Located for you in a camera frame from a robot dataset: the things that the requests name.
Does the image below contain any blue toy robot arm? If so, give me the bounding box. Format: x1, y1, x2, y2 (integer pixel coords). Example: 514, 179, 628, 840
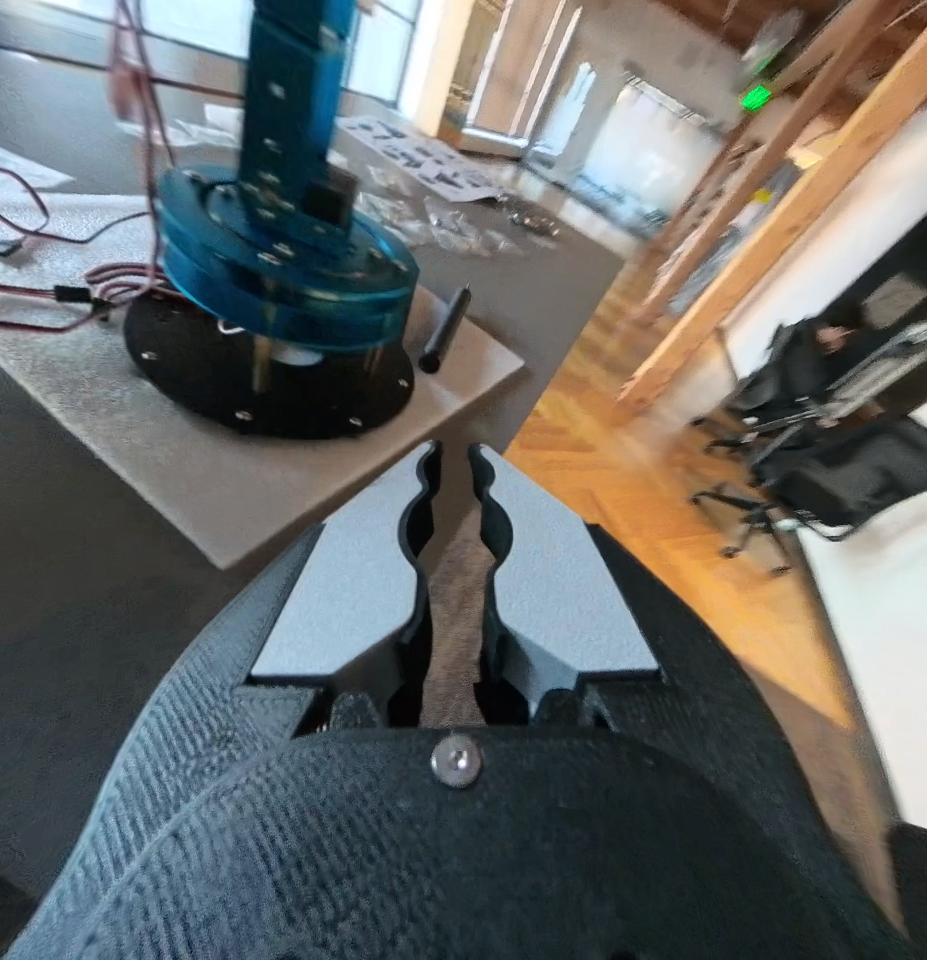
122, 0, 421, 440

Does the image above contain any dark grey desk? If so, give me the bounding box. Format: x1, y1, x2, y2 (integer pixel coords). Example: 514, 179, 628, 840
0, 45, 630, 901

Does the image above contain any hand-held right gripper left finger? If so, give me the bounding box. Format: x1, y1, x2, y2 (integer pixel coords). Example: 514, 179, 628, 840
248, 439, 444, 706

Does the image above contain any printed instruction sheet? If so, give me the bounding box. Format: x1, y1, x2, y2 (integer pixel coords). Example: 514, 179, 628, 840
334, 114, 502, 204

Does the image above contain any black electric screwdriver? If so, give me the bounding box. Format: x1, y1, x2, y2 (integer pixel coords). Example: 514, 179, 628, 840
418, 281, 474, 376

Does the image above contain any group of small parts bags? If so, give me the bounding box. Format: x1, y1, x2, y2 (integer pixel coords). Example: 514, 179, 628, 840
171, 105, 564, 260

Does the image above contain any black office chair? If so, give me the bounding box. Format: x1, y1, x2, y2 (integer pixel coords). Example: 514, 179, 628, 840
688, 300, 927, 579

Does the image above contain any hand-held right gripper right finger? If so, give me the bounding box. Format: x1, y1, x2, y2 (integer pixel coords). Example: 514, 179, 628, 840
468, 442, 661, 714

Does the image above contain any white foam mat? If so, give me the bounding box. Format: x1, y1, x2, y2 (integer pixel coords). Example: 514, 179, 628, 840
0, 191, 526, 571

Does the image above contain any wooden pillar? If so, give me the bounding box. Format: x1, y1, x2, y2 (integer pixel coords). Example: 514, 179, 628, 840
617, 7, 927, 425

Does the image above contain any person's dark clothing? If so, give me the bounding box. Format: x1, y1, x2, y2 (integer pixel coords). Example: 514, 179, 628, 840
887, 821, 927, 960

